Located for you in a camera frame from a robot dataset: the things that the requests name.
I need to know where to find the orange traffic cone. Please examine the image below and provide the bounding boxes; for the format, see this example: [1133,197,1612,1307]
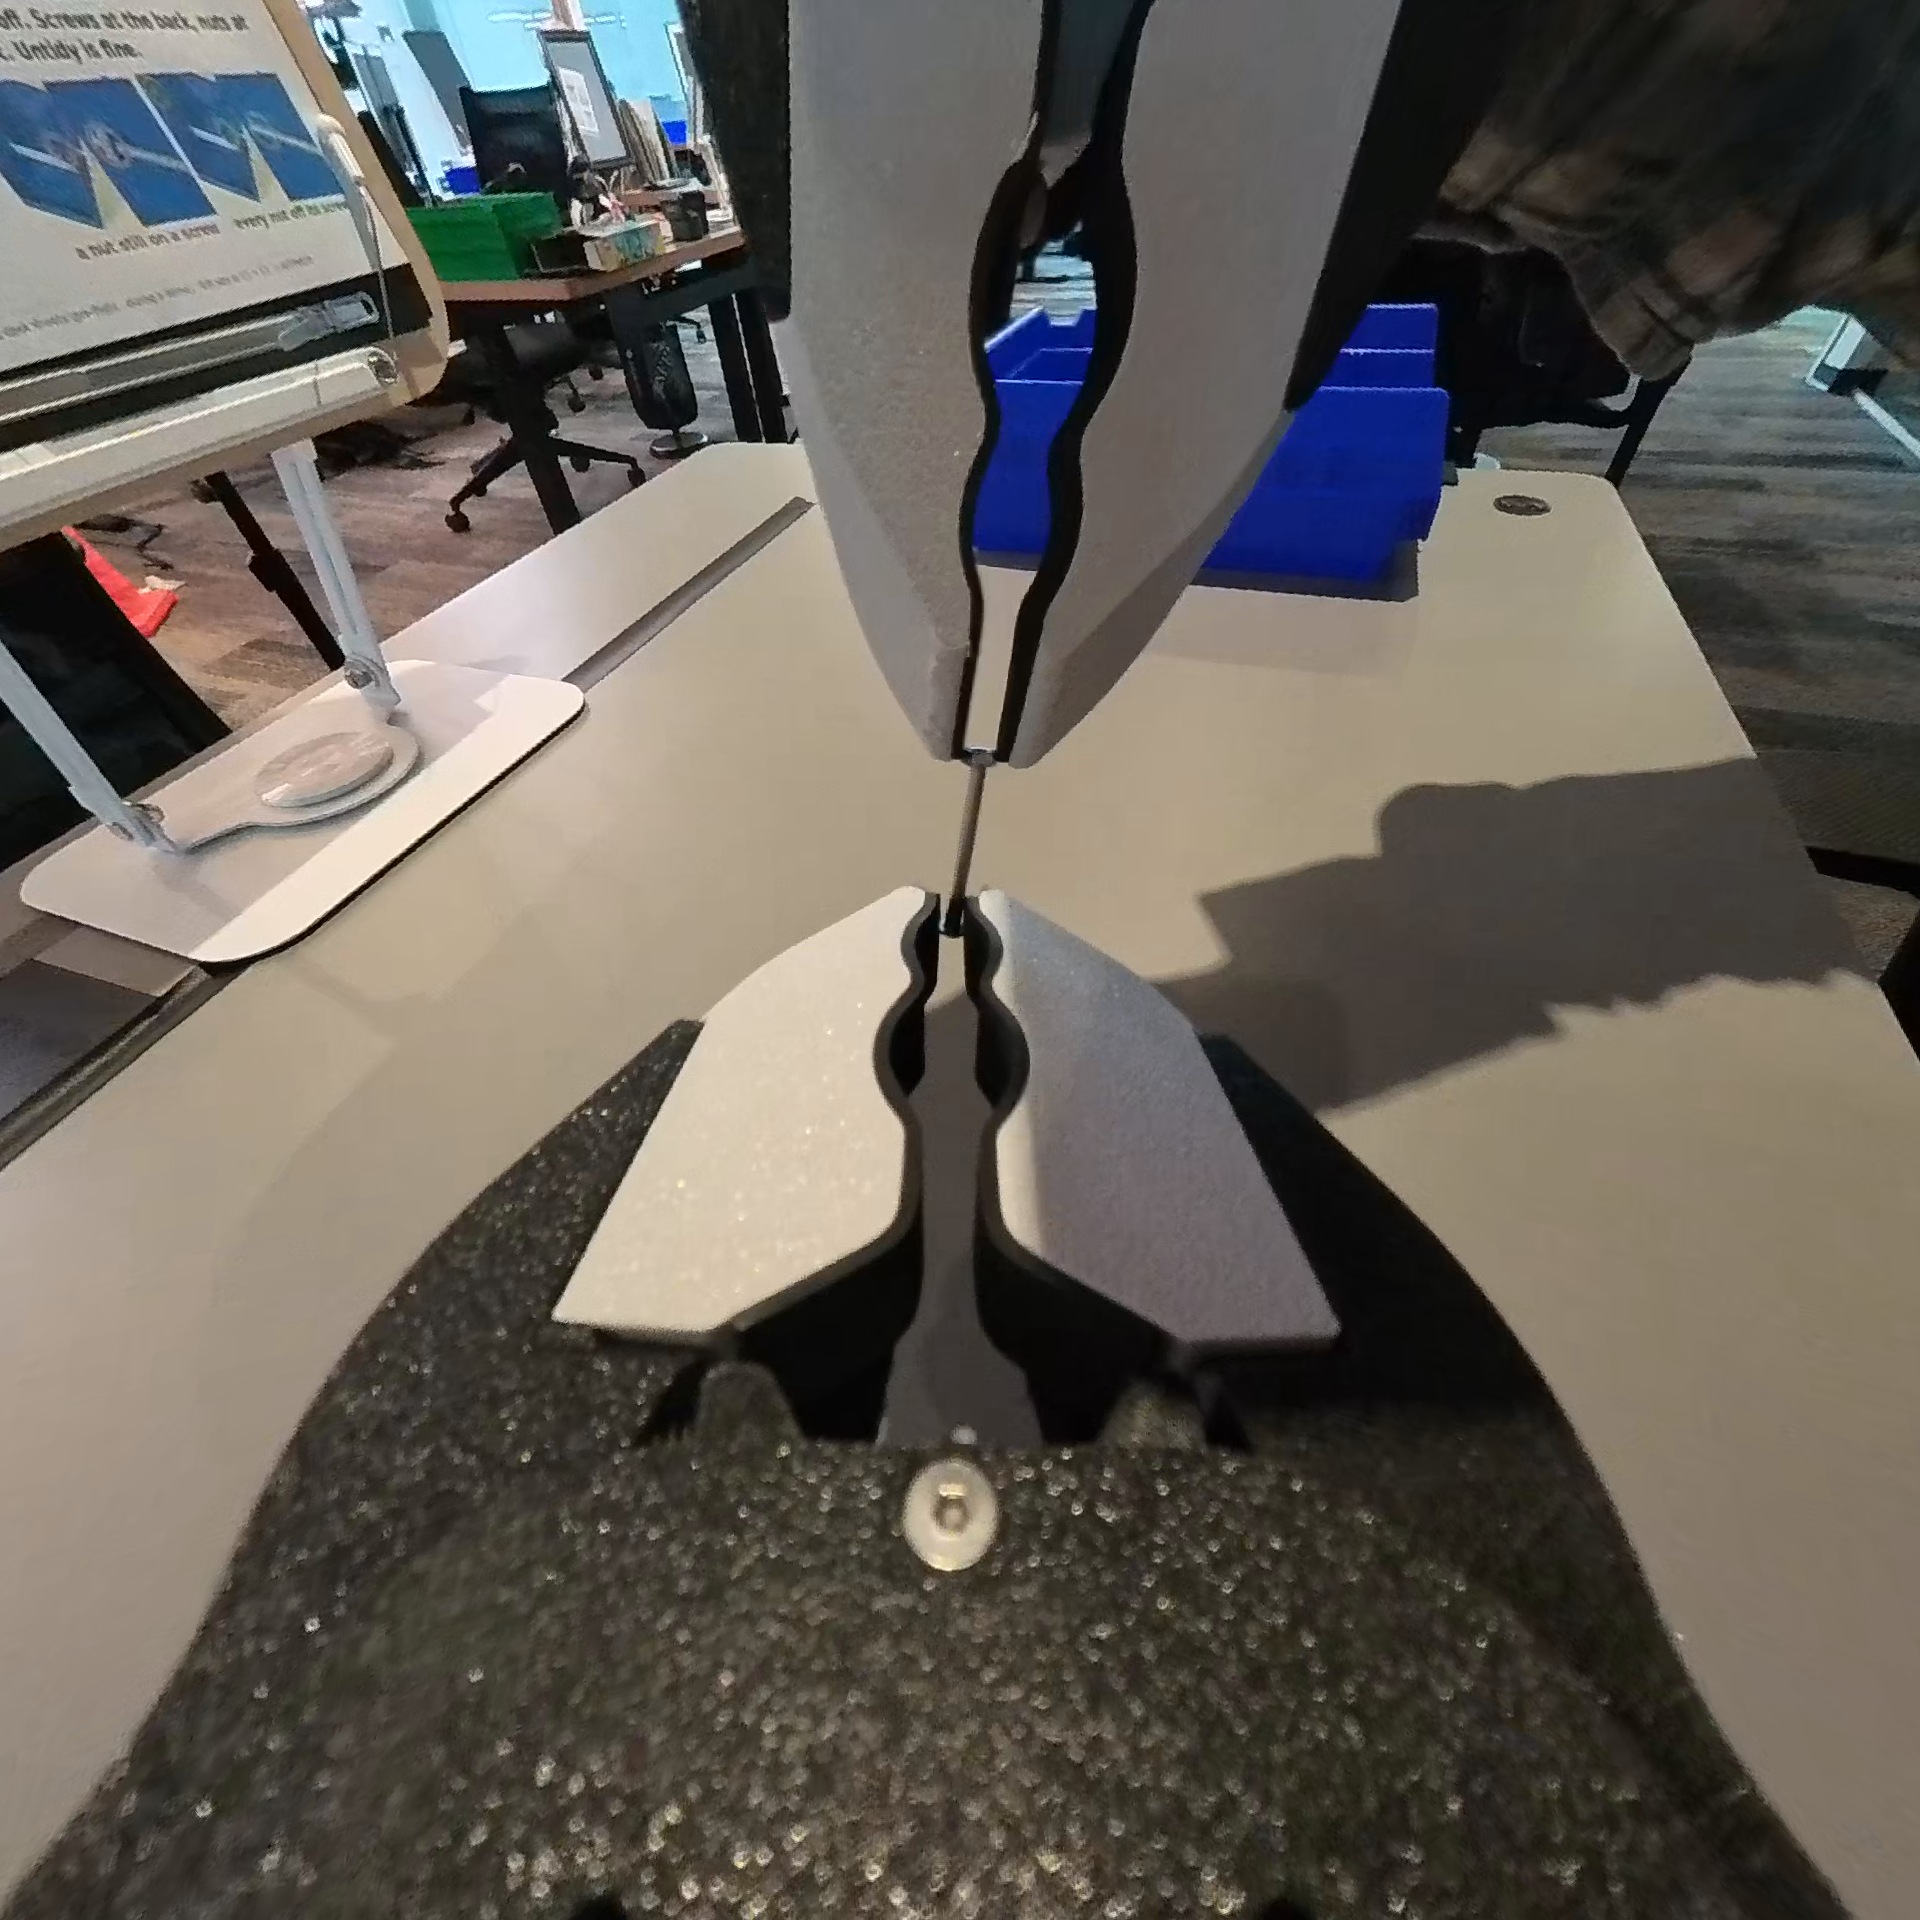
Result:
[65,525,182,646]

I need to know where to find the green plastic crate stack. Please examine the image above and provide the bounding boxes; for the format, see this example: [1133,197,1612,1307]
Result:
[404,193,560,284]

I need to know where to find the black computer monitor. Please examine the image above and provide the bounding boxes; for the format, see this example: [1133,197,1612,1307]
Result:
[536,29,634,170]

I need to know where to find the black tripod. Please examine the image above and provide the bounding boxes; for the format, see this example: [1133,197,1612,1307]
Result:
[194,469,350,676]

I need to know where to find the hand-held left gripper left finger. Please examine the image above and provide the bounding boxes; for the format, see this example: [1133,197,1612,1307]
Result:
[550,884,932,1353]

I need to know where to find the black office chair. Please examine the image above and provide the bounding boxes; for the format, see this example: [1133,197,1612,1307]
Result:
[1424,240,1673,485]
[446,317,648,537]

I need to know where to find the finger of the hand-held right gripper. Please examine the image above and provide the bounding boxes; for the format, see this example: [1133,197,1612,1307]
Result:
[783,0,1157,763]
[1005,0,1407,770]

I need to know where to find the silver steel bolt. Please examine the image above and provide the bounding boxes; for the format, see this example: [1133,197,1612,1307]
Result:
[941,747,992,936]

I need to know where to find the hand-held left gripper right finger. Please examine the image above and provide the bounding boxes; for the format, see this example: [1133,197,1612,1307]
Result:
[965,886,1342,1361]

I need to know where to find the wooden desk black legs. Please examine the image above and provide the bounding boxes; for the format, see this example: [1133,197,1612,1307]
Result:
[440,224,788,452]

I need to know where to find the white tablet cable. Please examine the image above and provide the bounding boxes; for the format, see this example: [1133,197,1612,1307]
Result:
[317,124,413,369]

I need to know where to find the person's right forearm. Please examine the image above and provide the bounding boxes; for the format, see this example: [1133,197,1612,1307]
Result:
[1430,0,1920,385]

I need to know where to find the blue plastic bin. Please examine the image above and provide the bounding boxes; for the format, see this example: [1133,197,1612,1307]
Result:
[978,300,1452,590]

